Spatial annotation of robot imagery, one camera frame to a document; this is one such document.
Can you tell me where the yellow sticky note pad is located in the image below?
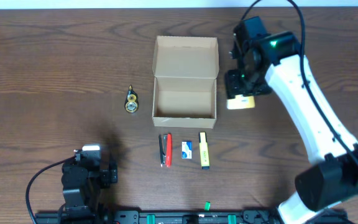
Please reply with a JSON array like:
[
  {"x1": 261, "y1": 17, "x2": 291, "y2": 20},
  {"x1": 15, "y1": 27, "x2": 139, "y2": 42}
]
[{"x1": 227, "y1": 95, "x2": 255, "y2": 110}]

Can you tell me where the cardboard box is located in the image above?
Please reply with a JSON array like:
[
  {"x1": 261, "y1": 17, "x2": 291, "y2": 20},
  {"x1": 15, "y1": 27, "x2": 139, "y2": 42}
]
[{"x1": 152, "y1": 35, "x2": 219, "y2": 129}]

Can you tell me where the black yellow correction tape dispenser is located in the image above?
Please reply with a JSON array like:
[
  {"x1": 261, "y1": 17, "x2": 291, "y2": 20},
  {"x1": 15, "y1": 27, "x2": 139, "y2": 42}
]
[{"x1": 124, "y1": 85, "x2": 139, "y2": 113}]

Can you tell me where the red black stapler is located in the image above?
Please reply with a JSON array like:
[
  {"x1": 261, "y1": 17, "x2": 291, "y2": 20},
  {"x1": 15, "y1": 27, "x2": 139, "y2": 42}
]
[{"x1": 158, "y1": 133, "x2": 173, "y2": 167}]

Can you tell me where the yellow highlighter marker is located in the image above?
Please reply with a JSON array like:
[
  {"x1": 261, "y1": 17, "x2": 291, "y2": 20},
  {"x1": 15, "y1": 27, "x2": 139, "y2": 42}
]
[{"x1": 199, "y1": 132, "x2": 210, "y2": 169}]

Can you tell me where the blue white staples box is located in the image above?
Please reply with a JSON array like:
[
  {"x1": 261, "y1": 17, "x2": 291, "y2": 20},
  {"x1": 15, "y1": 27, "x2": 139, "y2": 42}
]
[{"x1": 181, "y1": 141, "x2": 193, "y2": 159}]

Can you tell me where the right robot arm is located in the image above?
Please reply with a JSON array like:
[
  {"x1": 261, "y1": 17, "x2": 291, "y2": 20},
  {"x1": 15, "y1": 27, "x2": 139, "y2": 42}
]
[{"x1": 225, "y1": 31, "x2": 358, "y2": 223}]

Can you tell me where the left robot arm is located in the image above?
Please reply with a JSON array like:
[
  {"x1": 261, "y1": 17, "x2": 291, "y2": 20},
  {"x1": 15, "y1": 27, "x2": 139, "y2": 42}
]
[{"x1": 62, "y1": 149, "x2": 118, "y2": 222}]

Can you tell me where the green tape piece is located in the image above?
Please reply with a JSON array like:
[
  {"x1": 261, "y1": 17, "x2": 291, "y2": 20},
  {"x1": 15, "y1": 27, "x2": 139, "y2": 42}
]
[{"x1": 204, "y1": 202, "x2": 211, "y2": 211}]

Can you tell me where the left black cable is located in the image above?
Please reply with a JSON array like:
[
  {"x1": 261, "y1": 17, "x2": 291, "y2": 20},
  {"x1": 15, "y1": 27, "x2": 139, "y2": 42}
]
[{"x1": 25, "y1": 156, "x2": 77, "y2": 224}]

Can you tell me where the black cable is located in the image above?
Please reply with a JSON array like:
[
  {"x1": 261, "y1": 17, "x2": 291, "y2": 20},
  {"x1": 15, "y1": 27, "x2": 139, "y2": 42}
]
[
  {"x1": 25, "y1": 156, "x2": 77, "y2": 224},
  {"x1": 240, "y1": 0, "x2": 358, "y2": 200}
]

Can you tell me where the black mounting rail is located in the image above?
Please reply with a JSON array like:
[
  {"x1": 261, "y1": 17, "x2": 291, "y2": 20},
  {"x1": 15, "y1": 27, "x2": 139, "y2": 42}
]
[{"x1": 34, "y1": 209, "x2": 349, "y2": 224}]

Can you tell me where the right black cable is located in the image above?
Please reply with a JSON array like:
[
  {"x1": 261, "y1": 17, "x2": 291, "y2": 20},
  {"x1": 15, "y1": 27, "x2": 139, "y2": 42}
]
[{"x1": 240, "y1": 0, "x2": 358, "y2": 200}]

